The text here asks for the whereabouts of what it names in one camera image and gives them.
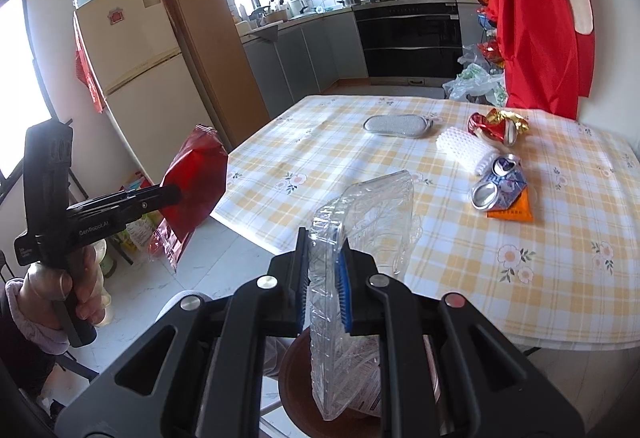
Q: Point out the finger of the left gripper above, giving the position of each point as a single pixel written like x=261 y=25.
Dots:
x=164 y=196

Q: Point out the person's left hand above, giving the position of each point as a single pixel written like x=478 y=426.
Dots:
x=43 y=285

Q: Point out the yellow plaid floral tablecloth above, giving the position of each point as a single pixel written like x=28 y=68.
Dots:
x=568 y=277

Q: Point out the red hanging apron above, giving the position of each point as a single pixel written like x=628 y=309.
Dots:
x=548 y=52

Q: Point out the dark red snack bag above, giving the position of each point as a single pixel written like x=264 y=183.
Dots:
x=199 y=171

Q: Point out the clear plastic clamshell container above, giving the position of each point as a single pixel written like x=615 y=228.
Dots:
x=368 y=229

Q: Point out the orange snack packet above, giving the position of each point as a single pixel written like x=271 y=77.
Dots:
x=519 y=211

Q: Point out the grey oval tin lid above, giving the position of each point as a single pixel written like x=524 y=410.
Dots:
x=402 y=126

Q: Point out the kitchen faucet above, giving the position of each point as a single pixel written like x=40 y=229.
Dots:
x=260 y=10

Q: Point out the white green plastic bags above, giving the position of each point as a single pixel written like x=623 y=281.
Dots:
x=480 y=81

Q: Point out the black oven range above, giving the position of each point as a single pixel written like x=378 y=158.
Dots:
x=412 y=40

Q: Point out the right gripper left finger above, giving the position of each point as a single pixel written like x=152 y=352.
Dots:
x=197 y=371

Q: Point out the wire storage rack with goods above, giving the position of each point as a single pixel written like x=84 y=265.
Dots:
x=489 y=48

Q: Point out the crushed blue white can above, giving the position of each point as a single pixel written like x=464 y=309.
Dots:
x=501 y=186

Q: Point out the steel cooking pot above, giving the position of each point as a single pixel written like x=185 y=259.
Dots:
x=350 y=3

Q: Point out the cream refrigerator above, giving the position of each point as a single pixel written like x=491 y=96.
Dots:
x=141 y=75

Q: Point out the colourful bags on floor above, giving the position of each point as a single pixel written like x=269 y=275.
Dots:
x=138 y=234

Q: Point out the grey kitchen base cabinets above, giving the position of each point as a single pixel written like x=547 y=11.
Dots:
x=310 y=55

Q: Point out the white foam fruit net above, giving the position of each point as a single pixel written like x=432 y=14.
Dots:
x=472 y=154

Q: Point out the gold crumpled foil wrapper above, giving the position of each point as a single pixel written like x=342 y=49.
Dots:
x=496 y=117

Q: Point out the crushed red soda can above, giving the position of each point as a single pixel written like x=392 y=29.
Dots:
x=504 y=134

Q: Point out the maroon trash bin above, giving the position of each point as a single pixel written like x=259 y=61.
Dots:
x=317 y=383

